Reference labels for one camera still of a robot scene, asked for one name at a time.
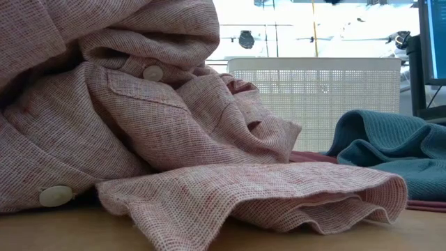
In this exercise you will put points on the round black background object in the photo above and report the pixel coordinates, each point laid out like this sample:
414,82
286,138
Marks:
246,40

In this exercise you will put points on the white perforated plastic bin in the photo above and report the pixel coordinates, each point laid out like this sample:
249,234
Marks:
313,97

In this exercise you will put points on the pink woven button shirt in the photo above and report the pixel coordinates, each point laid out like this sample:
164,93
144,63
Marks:
139,139

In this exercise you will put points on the small black round device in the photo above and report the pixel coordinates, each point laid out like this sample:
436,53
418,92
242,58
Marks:
403,39

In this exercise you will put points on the computer monitor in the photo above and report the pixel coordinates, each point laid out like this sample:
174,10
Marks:
437,42

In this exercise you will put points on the blue-teal waffle towel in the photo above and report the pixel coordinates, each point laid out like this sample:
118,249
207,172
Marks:
400,150

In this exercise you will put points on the maroon cloth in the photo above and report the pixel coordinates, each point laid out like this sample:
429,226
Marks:
310,157

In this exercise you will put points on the black monitor stand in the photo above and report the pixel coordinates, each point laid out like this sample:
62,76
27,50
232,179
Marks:
416,87

